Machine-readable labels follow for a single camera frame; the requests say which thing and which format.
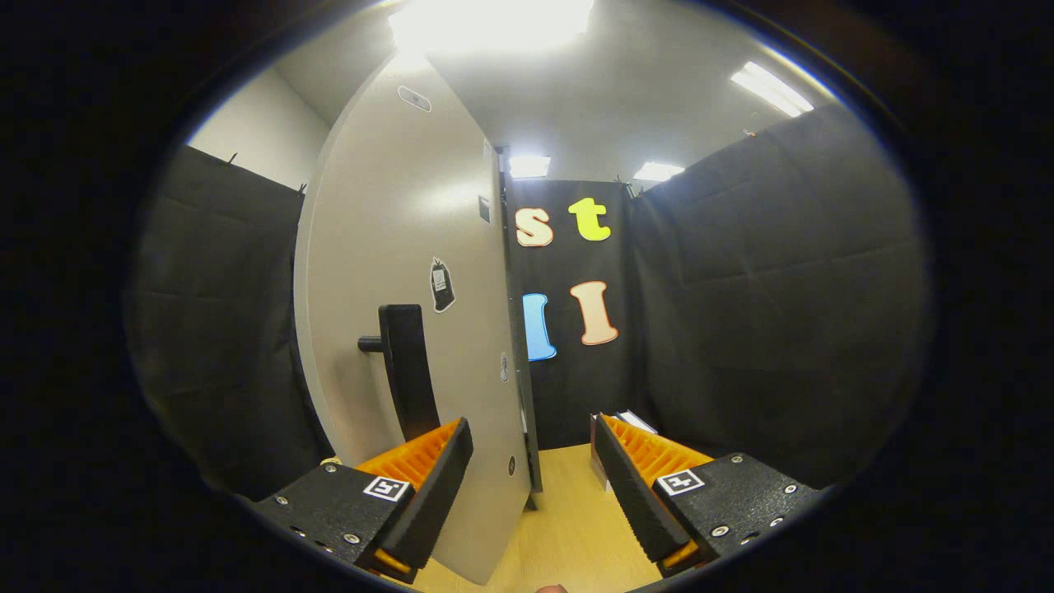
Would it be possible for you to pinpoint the long ceiling strip light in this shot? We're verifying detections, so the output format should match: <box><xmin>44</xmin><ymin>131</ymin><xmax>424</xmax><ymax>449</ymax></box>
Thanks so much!
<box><xmin>730</xmin><ymin>60</ymin><xmax>816</xmax><ymax>118</ymax></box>

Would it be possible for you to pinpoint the black backdrop cloth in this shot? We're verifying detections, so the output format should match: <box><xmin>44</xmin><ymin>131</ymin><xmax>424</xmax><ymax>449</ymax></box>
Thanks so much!
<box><xmin>128</xmin><ymin>103</ymin><xmax>931</xmax><ymax>499</ymax></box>

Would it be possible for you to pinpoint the dark grey cabinet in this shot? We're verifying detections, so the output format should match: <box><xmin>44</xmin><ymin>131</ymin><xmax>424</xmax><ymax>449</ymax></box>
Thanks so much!
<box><xmin>494</xmin><ymin>147</ymin><xmax>544</xmax><ymax>495</ymax></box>

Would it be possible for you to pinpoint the large ceiling light panel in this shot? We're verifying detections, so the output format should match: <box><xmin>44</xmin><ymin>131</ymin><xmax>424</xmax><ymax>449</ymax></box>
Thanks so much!
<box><xmin>389</xmin><ymin>0</ymin><xmax>595</xmax><ymax>54</ymax></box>

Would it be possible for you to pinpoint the black door handle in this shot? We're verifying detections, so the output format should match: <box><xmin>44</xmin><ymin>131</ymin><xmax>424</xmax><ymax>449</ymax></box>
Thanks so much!
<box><xmin>357</xmin><ymin>304</ymin><xmax>441</xmax><ymax>443</ymax></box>

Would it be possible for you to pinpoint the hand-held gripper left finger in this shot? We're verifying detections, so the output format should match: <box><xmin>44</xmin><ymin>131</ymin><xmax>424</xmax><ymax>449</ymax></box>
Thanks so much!
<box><xmin>247</xmin><ymin>416</ymin><xmax>475</xmax><ymax>584</ymax></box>

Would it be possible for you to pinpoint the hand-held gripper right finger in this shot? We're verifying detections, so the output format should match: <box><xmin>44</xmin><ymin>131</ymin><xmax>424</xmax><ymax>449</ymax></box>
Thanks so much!
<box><xmin>590</xmin><ymin>412</ymin><xmax>828</xmax><ymax>579</ymax></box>

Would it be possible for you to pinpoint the beige cabinet door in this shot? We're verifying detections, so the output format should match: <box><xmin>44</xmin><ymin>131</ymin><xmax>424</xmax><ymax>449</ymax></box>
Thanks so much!
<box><xmin>294</xmin><ymin>54</ymin><xmax>534</xmax><ymax>586</ymax></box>

